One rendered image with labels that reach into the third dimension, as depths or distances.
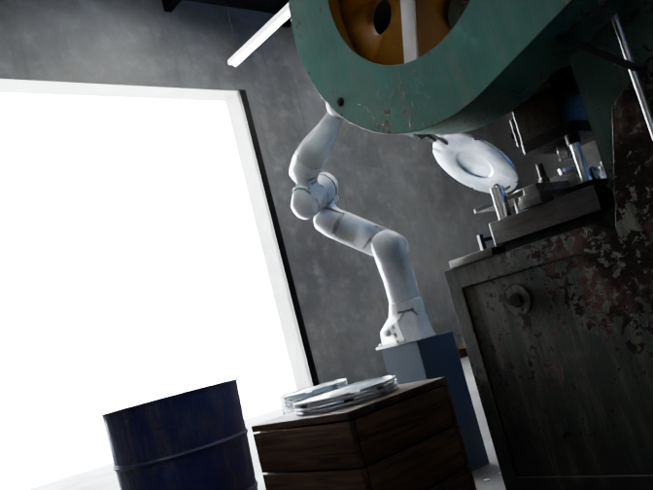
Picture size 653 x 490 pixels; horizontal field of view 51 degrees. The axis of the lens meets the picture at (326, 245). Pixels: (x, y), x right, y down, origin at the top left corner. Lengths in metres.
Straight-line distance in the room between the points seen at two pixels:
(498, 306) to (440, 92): 0.56
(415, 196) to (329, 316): 2.17
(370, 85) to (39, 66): 5.07
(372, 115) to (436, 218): 7.01
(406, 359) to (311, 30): 1.09
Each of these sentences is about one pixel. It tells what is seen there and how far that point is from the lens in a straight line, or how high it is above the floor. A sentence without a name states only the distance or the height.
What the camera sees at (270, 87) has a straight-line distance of 7.66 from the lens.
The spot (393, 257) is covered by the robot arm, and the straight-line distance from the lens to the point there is 2.28.
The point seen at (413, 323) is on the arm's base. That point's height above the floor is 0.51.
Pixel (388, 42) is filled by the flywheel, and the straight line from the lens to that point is 1.78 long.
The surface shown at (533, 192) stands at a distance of 1.68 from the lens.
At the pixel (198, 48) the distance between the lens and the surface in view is 7.38.
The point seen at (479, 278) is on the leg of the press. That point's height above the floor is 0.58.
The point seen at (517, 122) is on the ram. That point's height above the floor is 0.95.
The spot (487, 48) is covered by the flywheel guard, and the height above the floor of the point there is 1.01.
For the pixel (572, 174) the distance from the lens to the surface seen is 1.82.
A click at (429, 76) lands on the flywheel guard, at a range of 1.58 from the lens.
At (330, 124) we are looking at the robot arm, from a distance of 2.33.
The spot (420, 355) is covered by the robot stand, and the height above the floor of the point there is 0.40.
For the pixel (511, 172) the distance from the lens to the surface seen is 2.14.
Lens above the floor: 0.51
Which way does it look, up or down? 8 degrees up
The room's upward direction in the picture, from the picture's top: 15 degrees counter-clockwise
